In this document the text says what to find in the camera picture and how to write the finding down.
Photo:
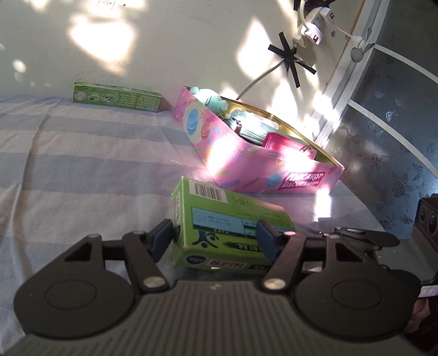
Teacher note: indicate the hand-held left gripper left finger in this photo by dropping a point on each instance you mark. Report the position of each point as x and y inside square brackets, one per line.
[159, 239]

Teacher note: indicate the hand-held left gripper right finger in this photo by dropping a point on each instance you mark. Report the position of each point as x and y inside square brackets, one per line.
[268, 243]

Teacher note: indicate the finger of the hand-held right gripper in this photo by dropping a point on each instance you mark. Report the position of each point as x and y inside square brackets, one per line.
[369, 238]

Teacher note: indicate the green cardboard box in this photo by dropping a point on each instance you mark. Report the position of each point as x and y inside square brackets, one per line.
[219, 222]

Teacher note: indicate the pink biscuit box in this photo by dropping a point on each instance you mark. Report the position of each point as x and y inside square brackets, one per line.
[239, 164]

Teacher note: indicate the teal zipper pouch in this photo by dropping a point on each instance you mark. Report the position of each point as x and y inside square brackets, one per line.
[253, 131]

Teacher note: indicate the teal plush toy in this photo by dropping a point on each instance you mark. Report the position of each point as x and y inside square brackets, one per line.
[208, 99]

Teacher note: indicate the blue floral panel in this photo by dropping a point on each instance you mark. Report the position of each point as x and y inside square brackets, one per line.
[390, 137]

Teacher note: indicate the pink packet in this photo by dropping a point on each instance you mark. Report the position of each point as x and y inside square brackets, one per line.
[280, 142]

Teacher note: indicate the striped bedsheet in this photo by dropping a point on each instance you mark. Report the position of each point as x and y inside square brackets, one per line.
[85, 154]

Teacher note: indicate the long green toothpaste box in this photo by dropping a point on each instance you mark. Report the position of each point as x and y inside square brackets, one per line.
[116, 97]

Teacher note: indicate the black tape cross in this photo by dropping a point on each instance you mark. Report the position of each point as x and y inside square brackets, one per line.
[291, 58]

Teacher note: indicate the white power strip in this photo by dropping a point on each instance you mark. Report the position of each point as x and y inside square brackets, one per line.
[313, 25]

